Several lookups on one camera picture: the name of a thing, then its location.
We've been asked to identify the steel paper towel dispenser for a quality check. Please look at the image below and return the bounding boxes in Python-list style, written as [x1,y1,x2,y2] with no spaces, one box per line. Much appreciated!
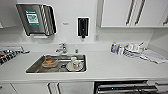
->
[15,3,58,38]

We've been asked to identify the white wall outlet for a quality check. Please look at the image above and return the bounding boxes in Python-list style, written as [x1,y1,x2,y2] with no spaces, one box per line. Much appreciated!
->
[94,34,100,42]

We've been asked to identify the dish drying rack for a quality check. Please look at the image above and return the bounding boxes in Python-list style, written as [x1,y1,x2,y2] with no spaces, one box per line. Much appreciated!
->
[0,45,30,66]

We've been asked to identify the black soap dispenser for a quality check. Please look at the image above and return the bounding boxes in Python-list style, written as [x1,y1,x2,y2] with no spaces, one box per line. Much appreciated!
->
[76,16,90,40]

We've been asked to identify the small sink soap pump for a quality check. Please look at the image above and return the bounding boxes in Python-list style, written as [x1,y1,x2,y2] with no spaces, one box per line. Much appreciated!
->
[73,45,80,55]

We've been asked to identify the stainless steel dishwasher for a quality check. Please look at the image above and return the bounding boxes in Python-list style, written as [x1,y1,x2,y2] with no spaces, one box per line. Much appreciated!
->
[93,79,160,94]

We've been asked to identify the small clear bottle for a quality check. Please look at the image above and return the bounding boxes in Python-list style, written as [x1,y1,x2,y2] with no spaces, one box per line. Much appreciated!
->
[117,44,125,56]

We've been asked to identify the stainless steel sink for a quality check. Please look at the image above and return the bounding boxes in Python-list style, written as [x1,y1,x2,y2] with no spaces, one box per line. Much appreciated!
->
[25,53,89,75]

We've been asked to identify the white wall cabinet three handles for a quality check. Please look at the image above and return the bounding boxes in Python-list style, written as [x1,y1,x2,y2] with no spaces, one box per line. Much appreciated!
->
[96,0,168,29]

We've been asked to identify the stack of white dishes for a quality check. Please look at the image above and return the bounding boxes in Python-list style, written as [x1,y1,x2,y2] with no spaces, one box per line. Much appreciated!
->
[123,41,148,59]

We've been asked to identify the chrome faucet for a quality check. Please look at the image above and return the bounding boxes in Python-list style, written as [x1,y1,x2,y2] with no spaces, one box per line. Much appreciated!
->
[54,42,68,55]

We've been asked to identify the brown bowl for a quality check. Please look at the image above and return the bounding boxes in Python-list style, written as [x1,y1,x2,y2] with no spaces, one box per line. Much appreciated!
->
[41,57,57,69]

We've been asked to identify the white cup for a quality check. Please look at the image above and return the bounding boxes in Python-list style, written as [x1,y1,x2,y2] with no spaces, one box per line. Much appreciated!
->
[66,56,85,73]

